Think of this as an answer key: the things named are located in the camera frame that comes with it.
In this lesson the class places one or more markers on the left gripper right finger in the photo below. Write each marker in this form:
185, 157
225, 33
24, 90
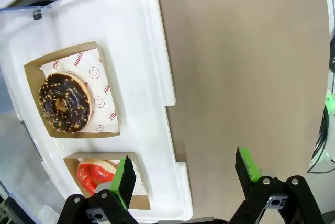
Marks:
247, 167

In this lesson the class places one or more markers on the red glazed donut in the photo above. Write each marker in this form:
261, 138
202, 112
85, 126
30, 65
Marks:
89, 174

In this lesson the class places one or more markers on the white and green device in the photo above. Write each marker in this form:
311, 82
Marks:
328, 101

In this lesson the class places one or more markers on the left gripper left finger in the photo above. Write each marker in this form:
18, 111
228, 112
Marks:
123, 179

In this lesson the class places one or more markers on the white printed paper liner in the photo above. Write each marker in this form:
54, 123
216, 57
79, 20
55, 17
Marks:
104, 85
139, 189

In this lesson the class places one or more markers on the chocolate nut-sprinkled donut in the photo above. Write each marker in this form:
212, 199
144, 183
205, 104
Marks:
65, 103

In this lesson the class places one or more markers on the clear display case lid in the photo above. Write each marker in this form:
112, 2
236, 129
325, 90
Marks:
15, 156

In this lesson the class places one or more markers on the black lid hinge knob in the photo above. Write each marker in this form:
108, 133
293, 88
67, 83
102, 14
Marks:
37, 14

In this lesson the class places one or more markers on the brown cardboard donut tray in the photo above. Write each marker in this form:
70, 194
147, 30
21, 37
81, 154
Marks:
34, 82
72, 171

